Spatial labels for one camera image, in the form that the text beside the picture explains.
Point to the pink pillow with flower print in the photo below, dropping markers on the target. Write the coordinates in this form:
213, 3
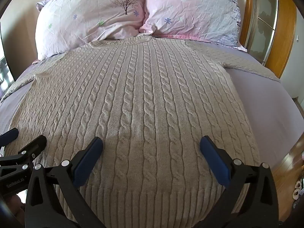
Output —
192, 11

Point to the bed with lavender sheet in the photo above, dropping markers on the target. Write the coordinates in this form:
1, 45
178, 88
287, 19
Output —
261, 104

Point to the window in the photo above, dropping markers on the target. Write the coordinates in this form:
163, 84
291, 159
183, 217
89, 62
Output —
6, 76

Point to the fluffy white slipper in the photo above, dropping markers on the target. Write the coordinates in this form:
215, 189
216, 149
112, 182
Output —
296, 191

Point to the wooden headboard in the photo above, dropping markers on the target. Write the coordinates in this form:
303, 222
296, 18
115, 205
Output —
285, 40

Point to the pink pillow with tree print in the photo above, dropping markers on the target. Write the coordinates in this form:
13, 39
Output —
90, 16

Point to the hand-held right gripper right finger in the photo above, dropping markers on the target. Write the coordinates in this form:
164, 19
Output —
215, 161

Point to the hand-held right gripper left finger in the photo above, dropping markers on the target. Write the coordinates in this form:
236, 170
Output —
87, 162

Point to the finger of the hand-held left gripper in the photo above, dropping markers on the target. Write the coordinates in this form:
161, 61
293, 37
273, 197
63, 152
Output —
35, 144
9, 135

